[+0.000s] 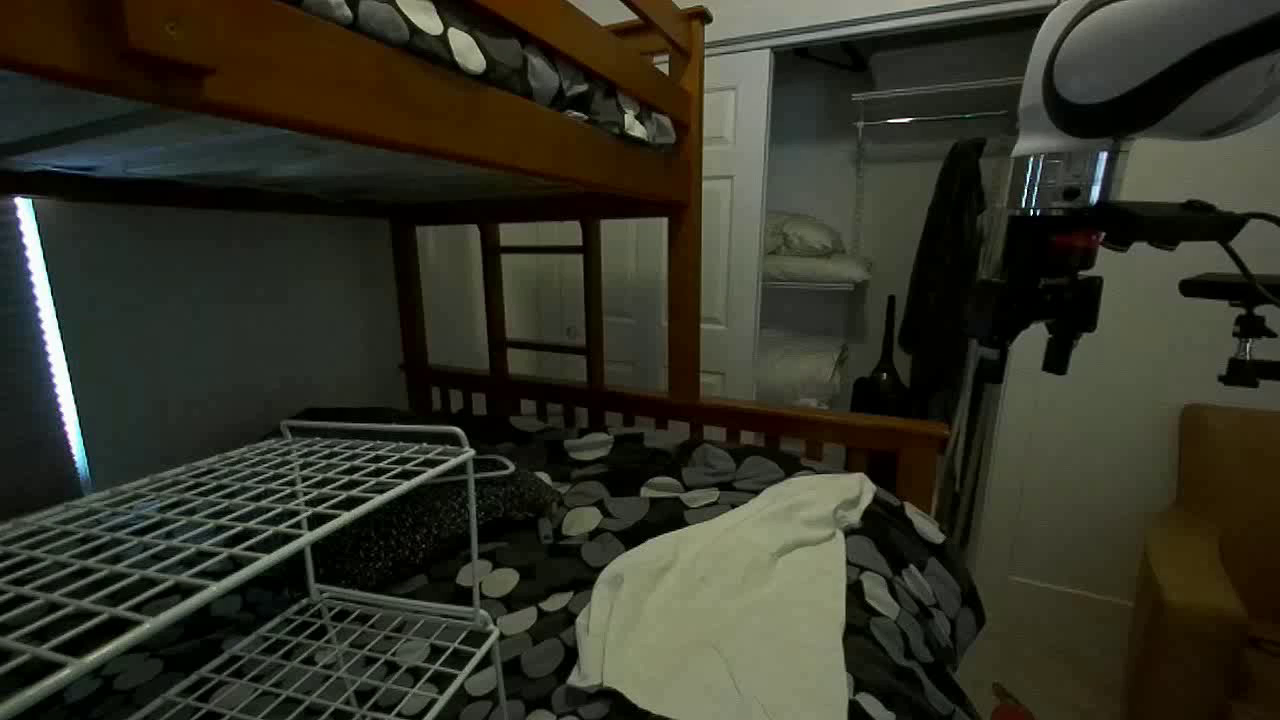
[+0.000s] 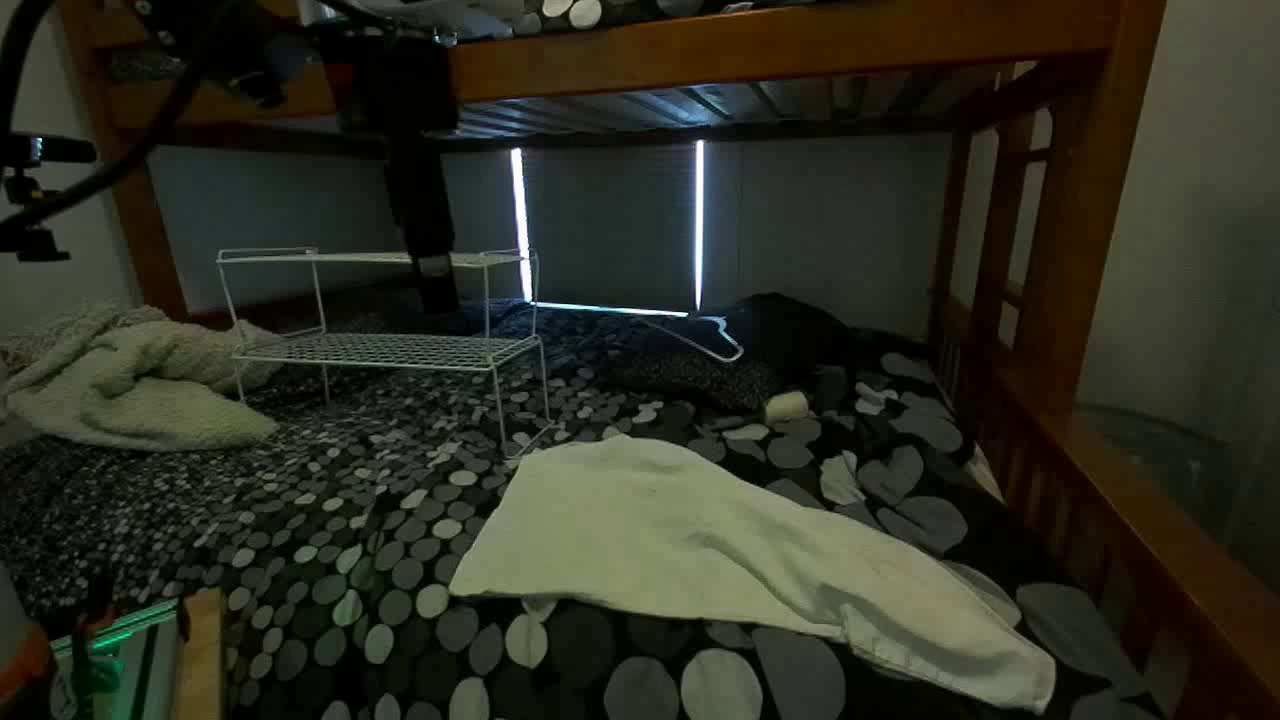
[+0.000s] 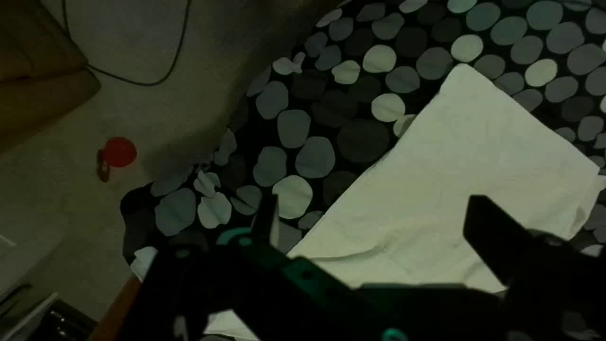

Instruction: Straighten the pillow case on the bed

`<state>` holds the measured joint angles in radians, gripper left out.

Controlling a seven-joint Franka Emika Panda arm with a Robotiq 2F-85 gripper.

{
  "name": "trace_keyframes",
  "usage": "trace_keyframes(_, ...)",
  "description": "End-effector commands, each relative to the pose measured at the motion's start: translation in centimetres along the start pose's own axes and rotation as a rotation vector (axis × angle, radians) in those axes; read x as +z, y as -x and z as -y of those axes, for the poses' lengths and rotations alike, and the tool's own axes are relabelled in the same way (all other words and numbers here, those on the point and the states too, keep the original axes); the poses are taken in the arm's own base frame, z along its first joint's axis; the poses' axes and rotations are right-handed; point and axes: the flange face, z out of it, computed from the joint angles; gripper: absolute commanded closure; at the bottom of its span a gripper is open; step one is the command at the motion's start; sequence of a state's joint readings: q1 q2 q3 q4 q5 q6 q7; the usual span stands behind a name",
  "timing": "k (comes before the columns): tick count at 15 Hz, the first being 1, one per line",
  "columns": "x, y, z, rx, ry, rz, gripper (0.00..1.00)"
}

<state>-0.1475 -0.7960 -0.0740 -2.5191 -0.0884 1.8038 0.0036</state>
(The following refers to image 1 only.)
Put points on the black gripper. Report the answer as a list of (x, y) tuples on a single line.
[(1051, 266)]

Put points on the white pillow case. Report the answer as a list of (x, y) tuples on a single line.
[(734, 616)]

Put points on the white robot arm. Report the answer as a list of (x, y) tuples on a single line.
[(1099, 76)]

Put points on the dark hanging jacket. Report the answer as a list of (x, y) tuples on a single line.
[(940, 272)]

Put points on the folded white closet linens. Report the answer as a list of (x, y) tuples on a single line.
[(805, 248)]

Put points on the tan cardboard box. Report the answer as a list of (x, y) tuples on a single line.
[(1204, 625)]

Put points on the white closet door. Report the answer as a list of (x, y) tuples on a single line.
[(736, 114)]

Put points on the upper bunk dotted bedding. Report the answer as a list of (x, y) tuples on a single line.
[(503, 56)]

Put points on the black grey dotted bedspread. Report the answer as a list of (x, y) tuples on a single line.
[(467, 611)]

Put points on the black camera on stand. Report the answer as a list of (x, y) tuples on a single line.
[(1232, 324)]

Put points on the wire closet shelf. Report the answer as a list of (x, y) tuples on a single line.
[(953, 100)]

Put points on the wooden bunk bed frame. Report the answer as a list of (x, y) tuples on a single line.
[(278, 66)]

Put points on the white wire shelf rack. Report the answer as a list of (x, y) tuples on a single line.
[(100, 575)]

